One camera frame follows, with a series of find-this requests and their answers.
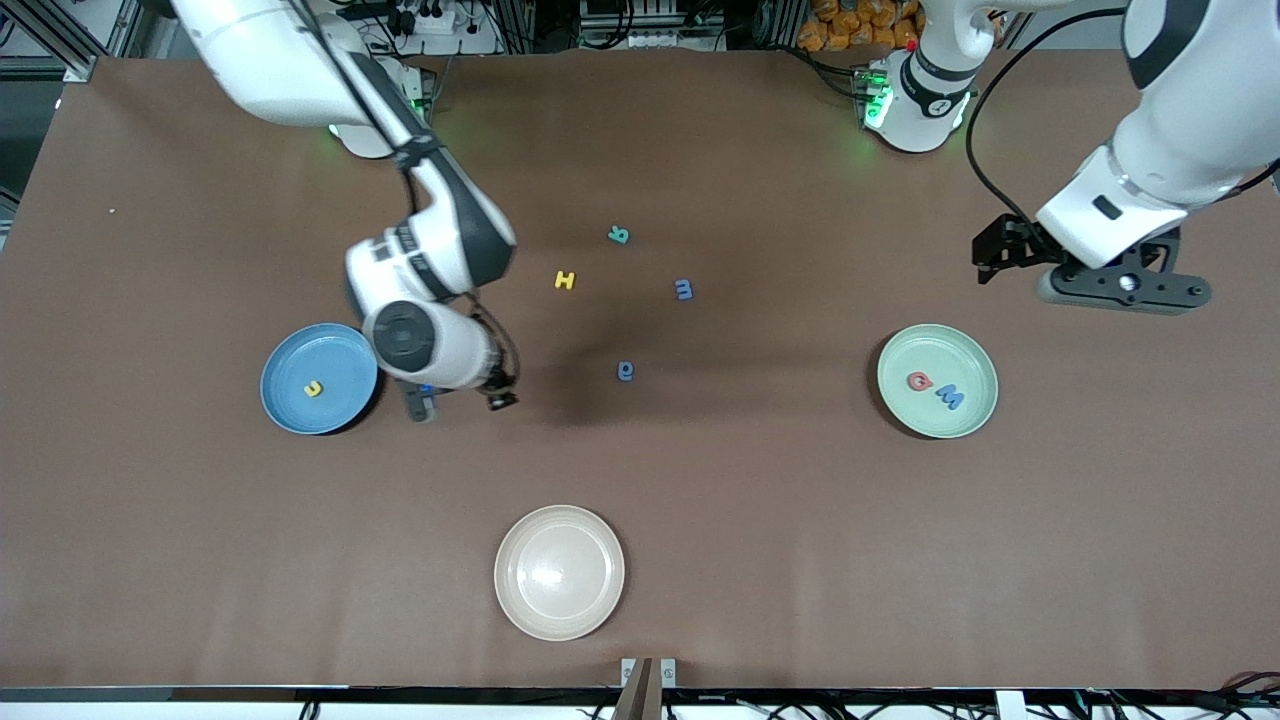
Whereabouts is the green plate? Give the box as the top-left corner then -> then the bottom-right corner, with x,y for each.
876,323 -> 1000,440

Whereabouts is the beige plate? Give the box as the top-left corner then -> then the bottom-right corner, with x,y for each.
493,504 -> 627,642

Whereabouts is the blue plate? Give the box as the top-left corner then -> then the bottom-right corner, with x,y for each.
259,322 -> 381,436

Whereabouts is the orange packets pile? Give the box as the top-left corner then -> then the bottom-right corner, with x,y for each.
798,0 -> 926,53

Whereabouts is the white power strip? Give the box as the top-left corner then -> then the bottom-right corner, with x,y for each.
385,0 -> 471,36

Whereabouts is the grey equipment rack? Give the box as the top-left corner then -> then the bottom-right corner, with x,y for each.
578,0 -> 729,51

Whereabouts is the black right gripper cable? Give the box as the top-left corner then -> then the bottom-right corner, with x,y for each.
468,298 -> 523,383

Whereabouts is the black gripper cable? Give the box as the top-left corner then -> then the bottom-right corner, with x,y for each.
963,8 -> 1131,221
468,298 -> 523,383

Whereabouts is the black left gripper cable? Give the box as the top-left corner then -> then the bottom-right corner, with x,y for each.
963,8 -> 1131,221

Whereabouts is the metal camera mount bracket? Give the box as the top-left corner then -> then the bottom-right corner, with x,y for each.
612,657 -> 677,720

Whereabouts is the red black cable bundle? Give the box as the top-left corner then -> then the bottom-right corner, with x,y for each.
1180,672 -> 1280,716

